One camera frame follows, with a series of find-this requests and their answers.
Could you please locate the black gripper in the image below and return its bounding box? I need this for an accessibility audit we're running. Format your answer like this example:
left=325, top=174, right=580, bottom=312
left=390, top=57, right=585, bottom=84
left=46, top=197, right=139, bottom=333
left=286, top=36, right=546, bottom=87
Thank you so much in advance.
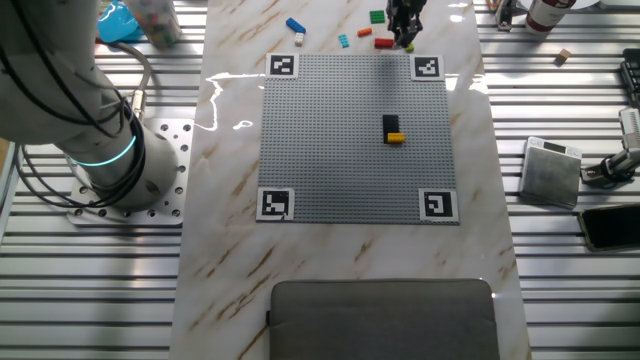
left=385, top=0, right=427, bottom=50

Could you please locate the black Lego brick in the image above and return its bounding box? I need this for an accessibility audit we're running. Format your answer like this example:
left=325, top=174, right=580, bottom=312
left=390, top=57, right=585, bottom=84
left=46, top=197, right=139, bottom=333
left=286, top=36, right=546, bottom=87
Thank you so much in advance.
left=382, top=113, right=401, bottom=145

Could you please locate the grey Lego baseplate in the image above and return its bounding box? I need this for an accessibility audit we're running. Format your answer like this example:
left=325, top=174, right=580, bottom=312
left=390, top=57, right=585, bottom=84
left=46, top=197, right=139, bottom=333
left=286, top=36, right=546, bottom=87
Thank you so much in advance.
left=256, top=53, right=461, bottom=226

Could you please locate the black white ArUco marker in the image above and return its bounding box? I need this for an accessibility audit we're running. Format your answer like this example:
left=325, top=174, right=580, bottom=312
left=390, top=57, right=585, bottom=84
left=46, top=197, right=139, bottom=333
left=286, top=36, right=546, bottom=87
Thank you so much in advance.
left=255, top=187, right=296, bottom=222
left=265, top=52, right=300, bottom=80
left=418, top=188, right=460, bottom=223
left=409, top=54, right=446, bottom=82

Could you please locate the red white bottle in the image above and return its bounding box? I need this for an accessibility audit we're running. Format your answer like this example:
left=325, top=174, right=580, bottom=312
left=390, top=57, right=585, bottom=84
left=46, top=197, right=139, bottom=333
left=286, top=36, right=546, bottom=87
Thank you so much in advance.
left=524, top=0, right=577, bottom=35

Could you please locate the silver digital scale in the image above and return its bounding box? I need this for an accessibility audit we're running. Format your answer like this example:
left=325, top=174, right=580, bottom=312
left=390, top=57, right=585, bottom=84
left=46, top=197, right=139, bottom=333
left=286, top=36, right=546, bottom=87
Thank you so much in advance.
left=517, top=136, right=584, bottom=210

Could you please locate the clear plastic cup with bricks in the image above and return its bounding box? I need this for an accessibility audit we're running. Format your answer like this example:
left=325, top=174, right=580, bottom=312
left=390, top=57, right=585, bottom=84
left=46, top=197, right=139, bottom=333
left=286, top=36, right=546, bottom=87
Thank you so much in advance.
left=124, top=0, right=183, bottom=50

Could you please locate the black smartphone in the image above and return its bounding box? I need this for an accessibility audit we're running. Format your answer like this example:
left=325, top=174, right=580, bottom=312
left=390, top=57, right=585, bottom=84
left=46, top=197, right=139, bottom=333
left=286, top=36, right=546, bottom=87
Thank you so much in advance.
left=577, top=202, right=640, bottom=253

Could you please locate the grey fabric pad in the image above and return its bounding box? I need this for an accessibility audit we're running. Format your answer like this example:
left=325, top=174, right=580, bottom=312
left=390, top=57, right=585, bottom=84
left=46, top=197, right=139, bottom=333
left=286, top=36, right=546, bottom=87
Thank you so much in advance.
left=267, top=278, right=501, bottom=360

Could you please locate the grey metal bracket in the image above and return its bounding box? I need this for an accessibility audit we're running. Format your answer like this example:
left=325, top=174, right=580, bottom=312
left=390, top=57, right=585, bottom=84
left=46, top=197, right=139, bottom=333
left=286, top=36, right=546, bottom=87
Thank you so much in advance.
left=494, top=0, right=519, bottom=32

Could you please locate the silver depth camera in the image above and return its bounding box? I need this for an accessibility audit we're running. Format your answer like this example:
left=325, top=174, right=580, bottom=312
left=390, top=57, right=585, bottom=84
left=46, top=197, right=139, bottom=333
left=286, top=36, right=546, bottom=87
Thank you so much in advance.
left=618, top=106, right=640, bottom=147

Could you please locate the silver black camera clamp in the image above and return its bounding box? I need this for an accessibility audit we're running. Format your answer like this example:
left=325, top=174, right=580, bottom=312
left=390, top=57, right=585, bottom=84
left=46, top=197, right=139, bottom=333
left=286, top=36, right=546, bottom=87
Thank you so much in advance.
left=579, top=148, right=640, bottom=190

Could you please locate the perforated metal robot base plate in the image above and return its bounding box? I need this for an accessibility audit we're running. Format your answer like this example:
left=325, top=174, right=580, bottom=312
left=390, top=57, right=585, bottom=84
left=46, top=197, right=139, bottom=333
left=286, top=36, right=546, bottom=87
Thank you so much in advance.
left=66, top=118, right=195, bottom=227

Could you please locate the grey robot conduit cable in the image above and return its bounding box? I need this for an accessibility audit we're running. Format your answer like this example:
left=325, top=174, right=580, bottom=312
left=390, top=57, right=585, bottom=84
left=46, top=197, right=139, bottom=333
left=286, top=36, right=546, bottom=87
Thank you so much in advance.
left=94, top=39, right=154, bottom=123

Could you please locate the blue toy shovel yellow handle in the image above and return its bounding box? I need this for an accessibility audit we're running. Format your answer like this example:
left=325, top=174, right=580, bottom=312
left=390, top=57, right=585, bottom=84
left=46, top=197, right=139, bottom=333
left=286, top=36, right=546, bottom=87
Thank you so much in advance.
left=98, top=0, right=146, bottom=44

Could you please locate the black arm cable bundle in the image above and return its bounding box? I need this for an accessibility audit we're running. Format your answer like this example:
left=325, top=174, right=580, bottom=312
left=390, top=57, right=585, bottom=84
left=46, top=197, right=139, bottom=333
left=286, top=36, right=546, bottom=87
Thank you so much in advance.
left=0, top=0, right=147, bottom=210

